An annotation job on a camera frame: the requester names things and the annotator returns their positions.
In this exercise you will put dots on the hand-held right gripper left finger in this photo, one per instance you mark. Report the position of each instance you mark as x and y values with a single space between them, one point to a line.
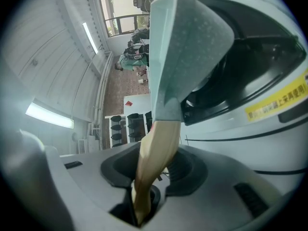
91 189

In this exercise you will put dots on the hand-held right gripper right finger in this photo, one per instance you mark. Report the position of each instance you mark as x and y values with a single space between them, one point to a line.
204 210

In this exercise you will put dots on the white induction cooker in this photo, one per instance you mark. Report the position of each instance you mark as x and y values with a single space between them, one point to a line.
252 68

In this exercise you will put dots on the white metal shelving unit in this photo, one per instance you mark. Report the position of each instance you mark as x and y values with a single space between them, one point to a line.
108 131

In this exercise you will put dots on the fluorescent ceiling light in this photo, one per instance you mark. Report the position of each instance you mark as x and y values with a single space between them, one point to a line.
49 115
90 37

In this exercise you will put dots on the red paper cutout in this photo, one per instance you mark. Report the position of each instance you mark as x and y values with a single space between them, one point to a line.
128 103

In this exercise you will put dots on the dark framed window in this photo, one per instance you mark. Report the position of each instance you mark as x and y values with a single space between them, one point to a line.
125 24

